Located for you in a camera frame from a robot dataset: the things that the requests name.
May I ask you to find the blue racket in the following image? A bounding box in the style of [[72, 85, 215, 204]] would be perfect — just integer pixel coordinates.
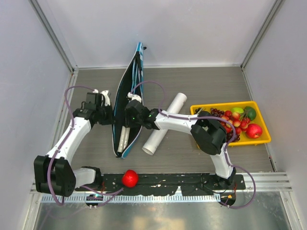
[[121, 51, 143, 158], [117, 51, 131, 154]]

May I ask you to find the blue sport racket bag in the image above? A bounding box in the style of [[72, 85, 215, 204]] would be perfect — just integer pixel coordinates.
[[112, 42, 144, 159]]

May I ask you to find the white shuttlecock tube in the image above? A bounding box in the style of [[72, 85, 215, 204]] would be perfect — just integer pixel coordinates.
[[142, 92, 187, 155]]

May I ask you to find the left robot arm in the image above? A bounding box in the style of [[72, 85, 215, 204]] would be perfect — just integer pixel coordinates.
[[34, 90, 113, 197]]

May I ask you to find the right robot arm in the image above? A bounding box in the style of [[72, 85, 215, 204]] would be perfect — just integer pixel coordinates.
[[125, 100, 236, 189]]

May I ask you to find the red apple on table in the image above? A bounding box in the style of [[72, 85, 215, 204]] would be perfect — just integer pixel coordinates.
[[122, 170, 139, 188]]

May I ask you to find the yellow-green fruit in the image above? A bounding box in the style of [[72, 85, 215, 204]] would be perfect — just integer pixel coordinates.
[[231, 107, 244, 114]]

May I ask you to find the red cherry bunch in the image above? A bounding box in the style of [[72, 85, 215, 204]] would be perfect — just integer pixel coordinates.
[[220, 110, 251, 134]]

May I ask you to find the green lime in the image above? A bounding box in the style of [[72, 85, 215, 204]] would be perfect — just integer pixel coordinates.
[[244, 106, 257, 121]]

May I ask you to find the red apple in tray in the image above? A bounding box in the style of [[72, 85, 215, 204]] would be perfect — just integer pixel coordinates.
[[246, 124, 263, 138]]

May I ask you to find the yellow plastic tray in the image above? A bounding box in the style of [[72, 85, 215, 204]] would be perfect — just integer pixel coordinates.
[[190, 101, 271, 146]]

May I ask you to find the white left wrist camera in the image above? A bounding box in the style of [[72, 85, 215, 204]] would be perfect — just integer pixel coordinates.
[[93, 89, 112, 106]]

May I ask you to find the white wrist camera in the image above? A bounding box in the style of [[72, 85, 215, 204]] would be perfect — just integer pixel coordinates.
[[93, 89, 112, 106], [127, 92, 142, 103]]

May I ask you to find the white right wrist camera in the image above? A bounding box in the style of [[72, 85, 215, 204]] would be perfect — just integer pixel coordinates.
[[127, 92, 142, 103]]

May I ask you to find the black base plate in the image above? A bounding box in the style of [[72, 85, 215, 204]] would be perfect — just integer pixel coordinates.
[[88, 173, 246, 196]]

